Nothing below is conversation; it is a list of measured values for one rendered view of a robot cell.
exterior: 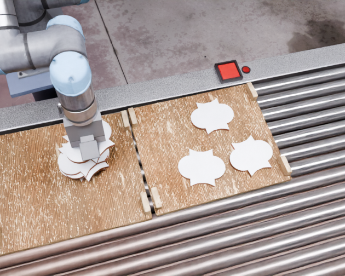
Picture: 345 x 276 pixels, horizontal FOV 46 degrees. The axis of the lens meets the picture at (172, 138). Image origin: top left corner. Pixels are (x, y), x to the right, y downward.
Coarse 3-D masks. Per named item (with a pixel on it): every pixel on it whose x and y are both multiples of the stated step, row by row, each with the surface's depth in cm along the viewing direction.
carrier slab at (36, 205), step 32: (64, 128) 121; (0, 160) 115; (32, 160) 115; (128, 160) 117; (0, 192) 110; (32, 192) 111; (64, 192) 112; (96, 192) 112; (128, 192) 113; (0, 224) 106; (32, 224) 107; (64, 224) 107; (96, 224) 108; (128, 224) 109
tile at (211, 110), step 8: (200, 104) 126; (208, 104) 127; (216, 104) 127; (224, 104) 127; (200, 112) 125; (208, 112) 125; (216, 112) 125; (224, 112) 125; (232, 112) 126; (192, 120) 123; (200, 120) 124; (208, 120) 124; (216, 120) 124; (224, 120) 124; (200, 128) 123; (208, 128) 122; (216, 128) 123; (224, 128) 123
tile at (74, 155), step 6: (102, 120) 106; (108, 126) 105; (108, 132) 104; (66, 138) 103; (108, 138) 104; (102, 144) 103; (108, 144) 103; (114, 144) 103; (66, 150) 101; (72, 150) 102; (78, 150) 102; (102, 150) 102; (72, 156) 101; (78, 156) 101; (78, 162) 100; (84, 162) 101; (96, 162) 100
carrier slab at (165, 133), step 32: (192, 96) 129; (224, 96) 130; (160, 128) 123; (192, 128) 123; (256, 128) 125; (160, 160) 118; (224, 160) 119; (160, 192) 113; (192, 192) 114; (224, 192) 114
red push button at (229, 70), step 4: (228, 64) 137; (232, 64) 137; (220, 68) 136; (224, 68) 136; (228, 68) 136; (232, 68) 136; (236, 68) 136; (220, 72) 135; (224, 72) 135; (228, 72) 135; (232, 72) 135; (236, 72) 135; (224, 76) 134; (228, 76) 134; (232, 76) 134; (236, 76) 135
